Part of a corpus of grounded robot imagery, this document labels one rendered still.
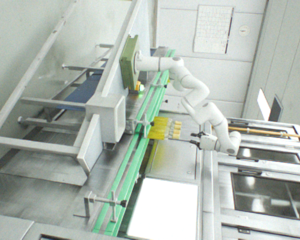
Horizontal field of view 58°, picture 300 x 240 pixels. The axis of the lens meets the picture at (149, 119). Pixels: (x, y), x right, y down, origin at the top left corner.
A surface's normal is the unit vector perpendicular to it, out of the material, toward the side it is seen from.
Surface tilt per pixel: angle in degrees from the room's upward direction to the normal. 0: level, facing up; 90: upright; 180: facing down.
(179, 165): 90
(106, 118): 90
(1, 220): 90
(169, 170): 90
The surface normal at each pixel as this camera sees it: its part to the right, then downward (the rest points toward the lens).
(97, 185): 0.03, -0.87
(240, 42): -0.18, 0.48
